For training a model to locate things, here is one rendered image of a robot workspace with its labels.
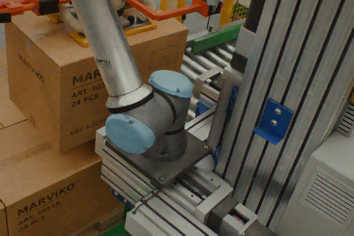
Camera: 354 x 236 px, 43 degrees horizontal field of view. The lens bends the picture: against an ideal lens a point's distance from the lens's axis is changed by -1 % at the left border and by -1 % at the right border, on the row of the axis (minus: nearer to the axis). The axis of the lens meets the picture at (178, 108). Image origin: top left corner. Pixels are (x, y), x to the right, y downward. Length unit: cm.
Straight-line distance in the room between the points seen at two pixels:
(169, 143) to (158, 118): 17
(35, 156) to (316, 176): 120
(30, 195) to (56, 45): 58
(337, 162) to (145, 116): 46
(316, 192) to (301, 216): 10
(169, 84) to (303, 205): 46
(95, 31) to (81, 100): 69
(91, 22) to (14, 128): 116
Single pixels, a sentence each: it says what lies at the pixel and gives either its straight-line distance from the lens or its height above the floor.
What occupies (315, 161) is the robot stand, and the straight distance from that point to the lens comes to 111.
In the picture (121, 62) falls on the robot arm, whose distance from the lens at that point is 100.
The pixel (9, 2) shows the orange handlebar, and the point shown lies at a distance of 158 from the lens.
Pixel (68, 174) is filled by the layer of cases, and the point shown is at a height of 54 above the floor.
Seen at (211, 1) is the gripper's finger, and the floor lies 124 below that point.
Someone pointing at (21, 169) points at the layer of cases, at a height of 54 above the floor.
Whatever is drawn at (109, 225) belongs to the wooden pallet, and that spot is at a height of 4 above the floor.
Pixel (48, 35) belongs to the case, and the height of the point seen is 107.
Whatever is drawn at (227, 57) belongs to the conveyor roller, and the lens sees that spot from 281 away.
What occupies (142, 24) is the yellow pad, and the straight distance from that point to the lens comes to 176.
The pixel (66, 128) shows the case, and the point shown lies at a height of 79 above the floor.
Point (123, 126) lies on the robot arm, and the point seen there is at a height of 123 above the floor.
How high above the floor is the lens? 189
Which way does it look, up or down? 37 degrees down
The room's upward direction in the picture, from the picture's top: 12 degrees clockwise
